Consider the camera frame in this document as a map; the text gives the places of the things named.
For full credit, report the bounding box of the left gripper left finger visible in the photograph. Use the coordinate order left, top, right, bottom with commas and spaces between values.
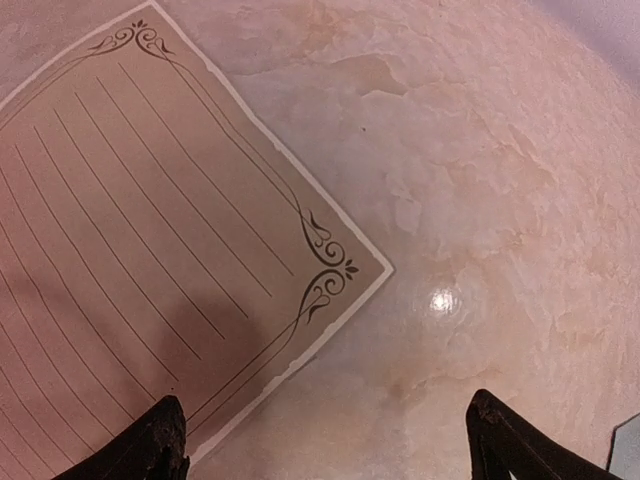
59, 395, 190, 480

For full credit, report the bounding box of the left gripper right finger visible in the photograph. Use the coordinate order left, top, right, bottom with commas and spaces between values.
466, 389, 613, 480

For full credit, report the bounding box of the blue envelope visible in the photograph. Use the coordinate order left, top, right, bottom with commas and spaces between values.
608, 414, 640, 480

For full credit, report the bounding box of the lined letter paper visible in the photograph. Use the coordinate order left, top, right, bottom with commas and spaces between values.
1, 1, 393, 479

